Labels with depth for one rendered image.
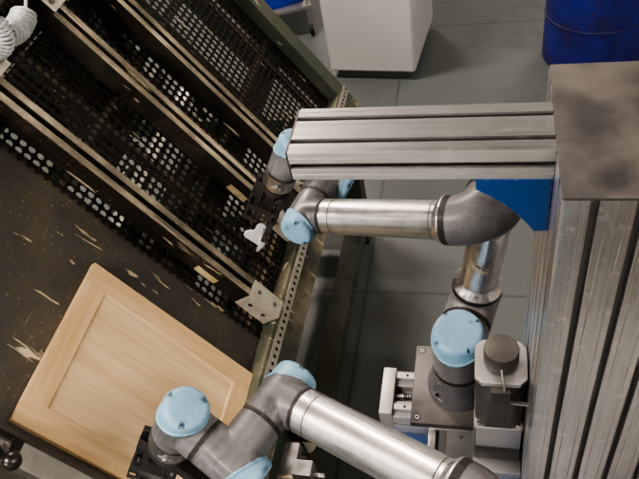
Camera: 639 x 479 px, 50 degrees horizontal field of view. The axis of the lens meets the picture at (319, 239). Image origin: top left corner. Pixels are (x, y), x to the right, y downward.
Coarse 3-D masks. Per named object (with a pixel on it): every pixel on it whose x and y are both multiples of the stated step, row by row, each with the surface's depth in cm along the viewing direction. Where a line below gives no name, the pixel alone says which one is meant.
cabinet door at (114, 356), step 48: (96, 288) 170; (96, 336) 165; (144, 336) 175; (192, 336) 187; (48, 384) 152; (96, 384) 161; (144, 384) 170; (192, 384) 182; (240, 384) 194; (48, 432) 148; (96, 432) 156
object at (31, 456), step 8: (24, 448) 141; (32, 448) 142; (24, 456) 140; (32, 456) 142; (40, 456) 143; (48, 456) 144; (0, 464) 139; (24, 464) 140; (32, 464) 141; (40, 464) 142; (48, 464) 144; (56, 464) 145; (64, 464) 146; (16, 472) 141; (24, 472) 140; (32, 472) 140; (40, 472) 142; (48, 472) 143; (56, 472) 144; (64, 472) 145; (72, 472) 147; (80, 472) 148
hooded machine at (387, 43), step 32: (320, 0) 417; (352, 0) 411; (384, 0) 405; (416, 0) 418; (352, 32) 427; (384, 32) 421; (416, 32) 428; (352, 64) 444; (384, 64) 437; (416, 64) 438
